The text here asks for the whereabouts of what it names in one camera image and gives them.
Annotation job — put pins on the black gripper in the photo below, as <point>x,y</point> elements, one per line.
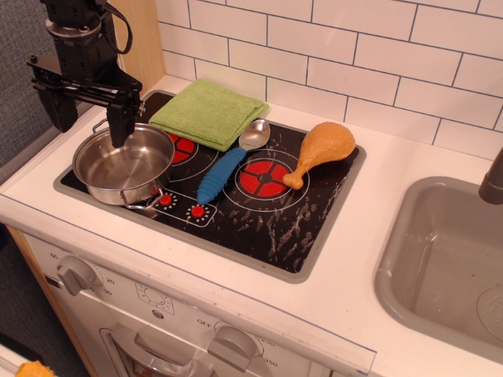
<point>84,68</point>

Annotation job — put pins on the blue handled metal spoon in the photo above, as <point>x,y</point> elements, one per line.
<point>254,136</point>

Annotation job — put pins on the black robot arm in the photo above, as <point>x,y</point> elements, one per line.
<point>83,17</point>

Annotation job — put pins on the green folded towel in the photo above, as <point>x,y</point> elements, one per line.
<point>208,114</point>

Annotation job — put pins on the stainless steel pot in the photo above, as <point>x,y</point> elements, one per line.
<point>134,175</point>

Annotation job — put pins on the wooden side panel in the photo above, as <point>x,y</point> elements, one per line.
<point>145,58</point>

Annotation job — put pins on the red left stove knob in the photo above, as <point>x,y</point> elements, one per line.
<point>166,200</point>

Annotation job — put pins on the red stove knob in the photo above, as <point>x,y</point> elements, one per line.
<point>197,212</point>
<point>166,200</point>

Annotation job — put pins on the red right stove knob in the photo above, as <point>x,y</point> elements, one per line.
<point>197,212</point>

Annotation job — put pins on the grey timer knob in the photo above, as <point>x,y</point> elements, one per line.
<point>75,274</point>

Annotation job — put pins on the black toy stovetop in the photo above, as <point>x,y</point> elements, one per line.
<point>255,220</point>

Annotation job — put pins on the orange toy chicken drumstick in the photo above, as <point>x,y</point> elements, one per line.
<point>326,142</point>

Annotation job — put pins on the orange object at corner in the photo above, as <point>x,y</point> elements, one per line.
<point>34,369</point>

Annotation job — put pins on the grey oven temperature knob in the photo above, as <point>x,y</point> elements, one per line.
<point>233,347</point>

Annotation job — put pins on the grey sink basin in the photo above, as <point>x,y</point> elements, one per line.
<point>441,271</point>

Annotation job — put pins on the grey faucet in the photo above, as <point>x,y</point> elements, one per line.
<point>491,188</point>

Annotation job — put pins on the grey oven door handle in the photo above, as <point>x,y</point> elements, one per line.
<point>138,359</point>

